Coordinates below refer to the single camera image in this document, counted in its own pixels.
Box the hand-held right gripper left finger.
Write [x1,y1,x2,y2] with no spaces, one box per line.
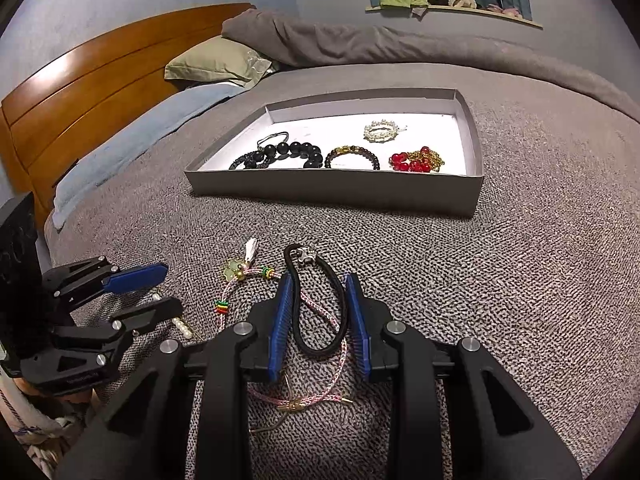
[57,272,296,480]

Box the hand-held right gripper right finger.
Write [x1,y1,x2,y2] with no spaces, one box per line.
[344,272,583,480]

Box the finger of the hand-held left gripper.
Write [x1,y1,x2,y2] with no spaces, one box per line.
[50,297,184,357]
[42,256,169,311]

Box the pink braided cord bracelet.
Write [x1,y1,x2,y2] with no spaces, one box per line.
[215,237,355,433]

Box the black cord bracelet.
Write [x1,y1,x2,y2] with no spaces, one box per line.
[283,243,351,358]

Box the grey cardboard box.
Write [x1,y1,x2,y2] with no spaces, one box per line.
[184,87,485,218]

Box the small dark bead bracelet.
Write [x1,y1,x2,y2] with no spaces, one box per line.
[229,149,273,171]

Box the brown bead bracelet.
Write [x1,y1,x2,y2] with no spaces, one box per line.
[324,145,382,171]

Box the red bead gold chain bracelet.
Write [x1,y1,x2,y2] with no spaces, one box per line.
[389,145,446,174]

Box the large black bead bracelet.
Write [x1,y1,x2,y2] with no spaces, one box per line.
[260,141,324,170]

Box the silver wire bangle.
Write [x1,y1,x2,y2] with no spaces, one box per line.
[256,131,292,150]

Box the pearl hair clip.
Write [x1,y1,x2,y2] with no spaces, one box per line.
[152,287,201,341]

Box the white patterned cloth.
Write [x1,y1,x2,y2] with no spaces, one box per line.
[0,367,101,480]

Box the blue pillow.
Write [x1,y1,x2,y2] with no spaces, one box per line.
[52,82,246,231]

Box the wooden headboard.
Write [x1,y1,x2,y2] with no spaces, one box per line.
[0,2,256,216]

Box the green pillow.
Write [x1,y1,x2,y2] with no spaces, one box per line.
[165,36,281,88]

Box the grey duvet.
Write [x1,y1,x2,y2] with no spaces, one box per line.
[221,8,640,123]

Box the windowsill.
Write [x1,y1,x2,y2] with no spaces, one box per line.
[365,4,543,30]

